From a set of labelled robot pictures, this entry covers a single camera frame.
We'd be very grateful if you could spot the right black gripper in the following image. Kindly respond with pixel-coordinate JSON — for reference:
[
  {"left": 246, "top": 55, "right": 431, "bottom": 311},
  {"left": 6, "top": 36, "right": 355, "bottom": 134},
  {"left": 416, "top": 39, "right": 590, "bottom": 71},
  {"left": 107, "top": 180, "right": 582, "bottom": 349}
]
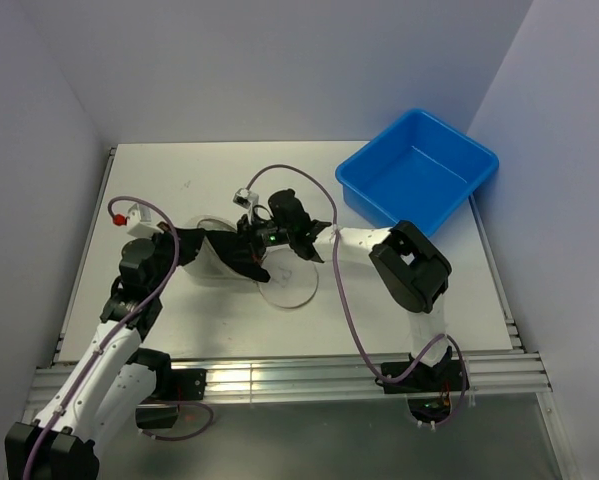
[{"left": 225, "top": 213, "right": 294, "bottom": 264}]

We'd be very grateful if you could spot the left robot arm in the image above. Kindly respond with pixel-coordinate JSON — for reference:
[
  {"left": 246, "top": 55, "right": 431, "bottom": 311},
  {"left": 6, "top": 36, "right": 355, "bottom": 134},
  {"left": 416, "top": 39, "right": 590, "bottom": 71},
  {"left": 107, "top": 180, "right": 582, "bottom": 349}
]
[{"left": 5, "top": 229, "right": 205, "bottom": 479}]

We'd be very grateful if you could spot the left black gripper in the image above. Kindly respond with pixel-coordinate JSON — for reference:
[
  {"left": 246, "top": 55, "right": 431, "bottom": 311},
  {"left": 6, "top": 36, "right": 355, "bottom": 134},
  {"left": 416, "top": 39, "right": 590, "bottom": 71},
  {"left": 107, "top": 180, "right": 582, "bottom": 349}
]
[{"left": 146, "top": 221, "right": 205, "bottom": 295}]

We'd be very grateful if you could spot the blue plastic bin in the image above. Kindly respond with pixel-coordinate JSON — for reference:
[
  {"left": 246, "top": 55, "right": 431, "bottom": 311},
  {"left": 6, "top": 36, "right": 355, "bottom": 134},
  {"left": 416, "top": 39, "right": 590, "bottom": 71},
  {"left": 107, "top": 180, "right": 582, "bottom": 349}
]
[{"left": 335, "top": 109, "right": 499, "bottom": 237}]

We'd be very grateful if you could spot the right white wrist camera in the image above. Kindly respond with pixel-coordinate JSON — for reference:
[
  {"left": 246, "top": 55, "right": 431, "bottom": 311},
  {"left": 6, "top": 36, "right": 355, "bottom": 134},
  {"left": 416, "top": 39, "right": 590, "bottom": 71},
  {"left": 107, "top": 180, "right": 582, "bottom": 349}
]
[{"left": 233, "top": 188, "right": 259, "bottom": 220}]

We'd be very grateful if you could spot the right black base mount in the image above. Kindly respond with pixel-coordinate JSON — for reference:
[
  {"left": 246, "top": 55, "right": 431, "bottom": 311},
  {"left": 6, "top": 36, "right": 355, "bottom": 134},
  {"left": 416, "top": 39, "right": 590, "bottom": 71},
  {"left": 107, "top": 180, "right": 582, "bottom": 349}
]
[{"left": 373, "top": 360, "right": 471, "bottom": 396}]

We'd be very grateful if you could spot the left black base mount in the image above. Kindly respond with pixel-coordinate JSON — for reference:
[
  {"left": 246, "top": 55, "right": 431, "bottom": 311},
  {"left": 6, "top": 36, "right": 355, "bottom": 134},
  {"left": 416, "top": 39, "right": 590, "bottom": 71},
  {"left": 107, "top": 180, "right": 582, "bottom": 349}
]
[{"left": 135, "top": 368, "right": 207, "bottom": 431}]

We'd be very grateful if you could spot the black garment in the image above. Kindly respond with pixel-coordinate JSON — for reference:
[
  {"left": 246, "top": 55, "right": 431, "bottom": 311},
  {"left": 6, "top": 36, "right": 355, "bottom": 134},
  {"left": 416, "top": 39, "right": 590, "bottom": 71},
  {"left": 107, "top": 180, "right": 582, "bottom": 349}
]
[{"left": 176, "top": 228, "right": 270, "bottom": 283}]

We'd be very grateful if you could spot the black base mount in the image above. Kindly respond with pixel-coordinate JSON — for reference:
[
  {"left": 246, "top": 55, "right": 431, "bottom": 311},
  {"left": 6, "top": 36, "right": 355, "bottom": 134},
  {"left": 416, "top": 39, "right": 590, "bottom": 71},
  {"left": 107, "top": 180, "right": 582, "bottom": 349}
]
[
  {"left": 135, "top": 368, "right": 207, "bottom": 431},
  {"left": 373, "top": 360, "right": 471, "bottom": 396}
]

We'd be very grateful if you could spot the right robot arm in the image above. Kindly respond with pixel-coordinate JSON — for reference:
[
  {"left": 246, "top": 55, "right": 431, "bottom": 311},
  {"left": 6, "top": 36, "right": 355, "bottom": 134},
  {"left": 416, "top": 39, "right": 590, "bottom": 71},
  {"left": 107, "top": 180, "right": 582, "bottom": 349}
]
[{"left": 233, "top": 188, "right": 469, "bottom": 393}]

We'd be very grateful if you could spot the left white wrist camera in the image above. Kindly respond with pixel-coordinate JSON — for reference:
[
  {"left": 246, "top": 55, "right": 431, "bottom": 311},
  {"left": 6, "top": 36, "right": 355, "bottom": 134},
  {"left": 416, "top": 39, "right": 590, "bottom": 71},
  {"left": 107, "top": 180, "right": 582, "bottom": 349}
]
[{"left": 112, "top": 203, "right": 158, "bottom": 238}]

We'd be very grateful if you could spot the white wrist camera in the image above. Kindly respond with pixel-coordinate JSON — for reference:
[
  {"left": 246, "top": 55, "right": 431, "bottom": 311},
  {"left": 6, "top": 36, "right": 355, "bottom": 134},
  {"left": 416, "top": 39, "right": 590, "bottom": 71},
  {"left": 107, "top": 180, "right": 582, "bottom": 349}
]
[
  {"left": 112, "top": 203, "right": 158, "bottom": 238},
  {"left": 233, "top": 188, "right": 259, "bottom": 220}
]

